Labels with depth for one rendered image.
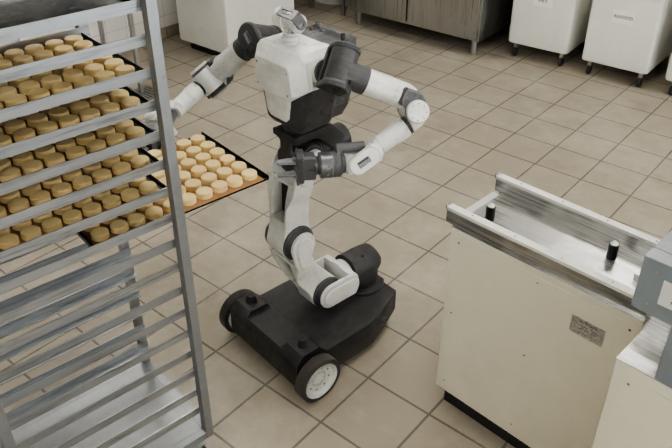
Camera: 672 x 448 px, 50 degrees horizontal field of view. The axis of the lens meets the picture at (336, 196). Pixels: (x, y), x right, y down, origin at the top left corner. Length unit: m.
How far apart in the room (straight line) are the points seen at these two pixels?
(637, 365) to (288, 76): 1.34
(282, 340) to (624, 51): 3.85
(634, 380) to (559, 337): 0.39
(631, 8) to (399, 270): 3.03
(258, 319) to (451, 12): 3.80
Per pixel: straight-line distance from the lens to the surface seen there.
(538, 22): 6.16
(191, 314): 2.35
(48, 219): 2.07
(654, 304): 1.96
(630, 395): 2.15
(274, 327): 3.03
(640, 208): 4.44
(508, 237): 2.37
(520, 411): 2.74
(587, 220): 2.55
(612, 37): 5.95
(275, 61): 2.43
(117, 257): 2.68
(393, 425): 2.93
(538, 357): 2.54
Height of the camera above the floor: 2.22
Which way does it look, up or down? 32 degrees down
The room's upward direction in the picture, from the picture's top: straight up
